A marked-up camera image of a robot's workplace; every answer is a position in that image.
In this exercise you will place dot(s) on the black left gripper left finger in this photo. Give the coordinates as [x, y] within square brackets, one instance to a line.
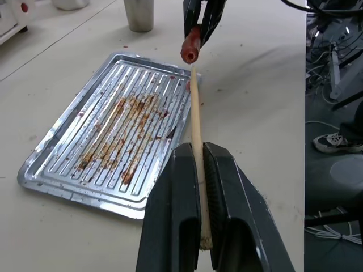
[170, 198]

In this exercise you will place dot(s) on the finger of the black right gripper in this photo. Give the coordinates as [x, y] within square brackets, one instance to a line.
[190, 14]
[211, 20]

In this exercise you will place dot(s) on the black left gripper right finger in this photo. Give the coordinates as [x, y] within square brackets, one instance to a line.
[241, 215]

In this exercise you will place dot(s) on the red sausage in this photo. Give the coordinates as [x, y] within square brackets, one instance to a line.
[192, 45]

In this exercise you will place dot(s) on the wooden skewer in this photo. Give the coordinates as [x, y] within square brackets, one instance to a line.
[195, 113]

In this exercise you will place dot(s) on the stainless steel cup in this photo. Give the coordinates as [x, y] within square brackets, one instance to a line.
[139, 14]

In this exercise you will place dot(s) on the stained metal baking tray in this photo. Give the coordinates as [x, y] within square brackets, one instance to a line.
[113, 133]

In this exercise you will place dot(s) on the black chair base leg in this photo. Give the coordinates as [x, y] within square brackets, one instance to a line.
[331, 218]

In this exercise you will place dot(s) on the grey round base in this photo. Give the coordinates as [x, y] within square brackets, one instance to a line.
[347, 171]

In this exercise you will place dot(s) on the white and black sneaker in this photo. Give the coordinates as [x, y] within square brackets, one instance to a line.
[331, 143]

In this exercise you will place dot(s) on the white container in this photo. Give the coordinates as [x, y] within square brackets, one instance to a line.
[71, 4]

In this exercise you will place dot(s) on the grey metal stand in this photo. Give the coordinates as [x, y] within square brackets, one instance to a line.
[340, 73]

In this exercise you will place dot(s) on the dark trouser leg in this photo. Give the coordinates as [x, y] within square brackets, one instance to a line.
[353, 124]

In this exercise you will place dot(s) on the white appliance with red knob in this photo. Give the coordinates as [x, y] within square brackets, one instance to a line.
[11, 17]

